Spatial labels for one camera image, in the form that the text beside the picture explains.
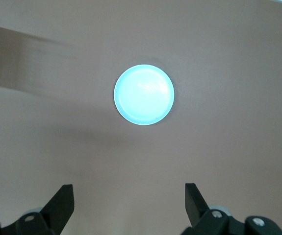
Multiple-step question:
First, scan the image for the light blue round plate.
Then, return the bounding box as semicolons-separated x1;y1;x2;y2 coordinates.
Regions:
113;64;175;126

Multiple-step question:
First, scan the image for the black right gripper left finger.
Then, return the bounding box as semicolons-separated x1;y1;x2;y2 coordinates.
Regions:
0;184;76;235

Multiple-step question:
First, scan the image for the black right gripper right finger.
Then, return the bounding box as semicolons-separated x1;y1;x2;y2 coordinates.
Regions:
181;183;282;235

